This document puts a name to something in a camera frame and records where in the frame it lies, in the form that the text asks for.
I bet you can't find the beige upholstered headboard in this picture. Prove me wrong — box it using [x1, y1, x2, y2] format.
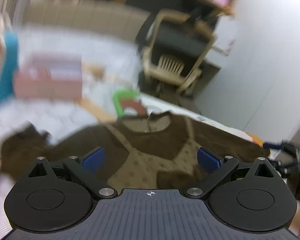
[23, 0, 149, 42]

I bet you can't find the blue cartoon plush toy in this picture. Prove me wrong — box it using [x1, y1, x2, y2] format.
[0, 31, 19, 103]

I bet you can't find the pink storage box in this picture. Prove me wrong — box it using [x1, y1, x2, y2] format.
[13, 54, 83, 101]

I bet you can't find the white cartoon play mat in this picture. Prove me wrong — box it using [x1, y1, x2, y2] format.
[113, 89, 263, 146]

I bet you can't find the beige mesh office chair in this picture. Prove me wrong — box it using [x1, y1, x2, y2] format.
[135, 7, 215, 96]

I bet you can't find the brown dotted knit sweater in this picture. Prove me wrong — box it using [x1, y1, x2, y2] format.
[0, 112, 270, 191]

